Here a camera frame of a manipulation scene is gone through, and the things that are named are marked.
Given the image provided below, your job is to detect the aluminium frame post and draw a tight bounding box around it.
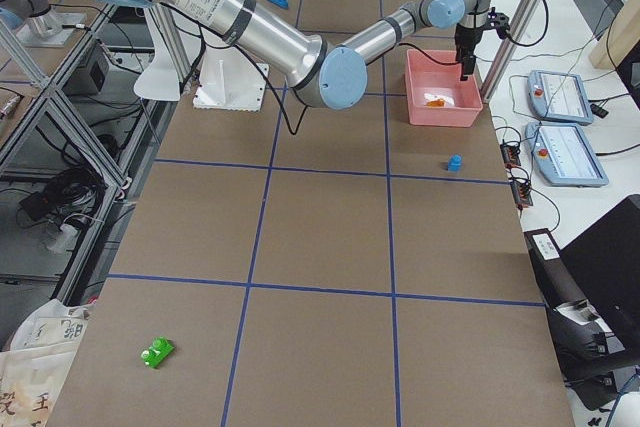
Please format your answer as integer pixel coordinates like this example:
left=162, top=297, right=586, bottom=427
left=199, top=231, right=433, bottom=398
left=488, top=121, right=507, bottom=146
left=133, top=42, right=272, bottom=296
left=480, top=0, right=541, bottom=102

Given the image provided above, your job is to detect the green block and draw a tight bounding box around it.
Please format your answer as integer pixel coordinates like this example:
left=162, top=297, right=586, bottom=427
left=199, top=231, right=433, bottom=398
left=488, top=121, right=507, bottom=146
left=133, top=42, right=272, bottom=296
left=140, top=337, right=175, bottom=368

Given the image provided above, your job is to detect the teach pendant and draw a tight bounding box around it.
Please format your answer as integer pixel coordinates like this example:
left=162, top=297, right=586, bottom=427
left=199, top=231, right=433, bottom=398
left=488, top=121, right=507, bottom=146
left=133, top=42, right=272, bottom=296
left=527, top=69, right=593, bottom=126
left=525, top=122, right=609, bottom=187

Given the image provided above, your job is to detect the small blue block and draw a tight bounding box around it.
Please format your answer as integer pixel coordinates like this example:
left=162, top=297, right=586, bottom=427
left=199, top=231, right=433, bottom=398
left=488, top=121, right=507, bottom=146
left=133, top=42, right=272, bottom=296
left=446, top=155, right=463, bottom=172

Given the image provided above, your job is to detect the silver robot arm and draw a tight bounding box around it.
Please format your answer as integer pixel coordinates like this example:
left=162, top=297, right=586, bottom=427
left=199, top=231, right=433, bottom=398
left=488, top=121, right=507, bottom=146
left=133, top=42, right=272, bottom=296
left=101, top=0, right=491, bottom=110

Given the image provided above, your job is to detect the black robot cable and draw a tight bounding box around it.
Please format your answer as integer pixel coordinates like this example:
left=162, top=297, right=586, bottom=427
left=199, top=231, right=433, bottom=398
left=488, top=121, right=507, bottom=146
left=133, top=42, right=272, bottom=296
left=272, top=0, right=548, bottom=136

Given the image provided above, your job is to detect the lower teach pendant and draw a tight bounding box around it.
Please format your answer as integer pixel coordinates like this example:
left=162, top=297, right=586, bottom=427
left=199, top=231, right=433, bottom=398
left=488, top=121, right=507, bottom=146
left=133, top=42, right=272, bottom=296
left=525, top=122, right=609, bottom=187

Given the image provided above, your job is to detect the upper teach pendant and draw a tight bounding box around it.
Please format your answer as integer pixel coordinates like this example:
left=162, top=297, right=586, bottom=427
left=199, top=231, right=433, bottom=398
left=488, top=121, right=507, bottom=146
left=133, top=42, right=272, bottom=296
left=527, top=69, right=593, bottom=126

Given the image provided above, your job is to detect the pink plastic box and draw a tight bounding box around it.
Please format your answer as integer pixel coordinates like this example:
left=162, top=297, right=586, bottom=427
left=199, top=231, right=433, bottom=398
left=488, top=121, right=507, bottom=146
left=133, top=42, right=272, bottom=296
left=405, top=48, right=483, bottom=127

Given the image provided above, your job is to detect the white canvas bag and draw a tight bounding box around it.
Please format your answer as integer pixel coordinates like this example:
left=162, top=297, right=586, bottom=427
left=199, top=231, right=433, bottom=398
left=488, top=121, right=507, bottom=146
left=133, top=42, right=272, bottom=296
left=1, top=299, right=95, bottom=426

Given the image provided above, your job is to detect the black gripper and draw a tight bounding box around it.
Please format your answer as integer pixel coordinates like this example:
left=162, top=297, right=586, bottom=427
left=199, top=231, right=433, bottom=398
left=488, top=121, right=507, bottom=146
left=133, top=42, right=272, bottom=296
left=454, top=25, right=481, bottom=81

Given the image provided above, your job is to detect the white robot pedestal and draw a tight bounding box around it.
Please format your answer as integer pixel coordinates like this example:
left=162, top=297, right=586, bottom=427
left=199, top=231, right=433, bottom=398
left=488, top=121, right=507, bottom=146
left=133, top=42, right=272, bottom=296
left=134, top=5, right=269, bottom=112

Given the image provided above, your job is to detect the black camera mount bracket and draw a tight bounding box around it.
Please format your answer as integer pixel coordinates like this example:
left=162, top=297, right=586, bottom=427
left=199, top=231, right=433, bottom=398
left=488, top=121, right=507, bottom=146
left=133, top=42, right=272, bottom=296
left=485, top=7, right=510, bottom=40

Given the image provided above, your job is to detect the orange block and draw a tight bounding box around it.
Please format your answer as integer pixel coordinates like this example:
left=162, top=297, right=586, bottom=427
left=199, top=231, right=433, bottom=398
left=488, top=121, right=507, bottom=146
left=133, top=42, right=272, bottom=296
left=426, top=98, right=446, bottom=108

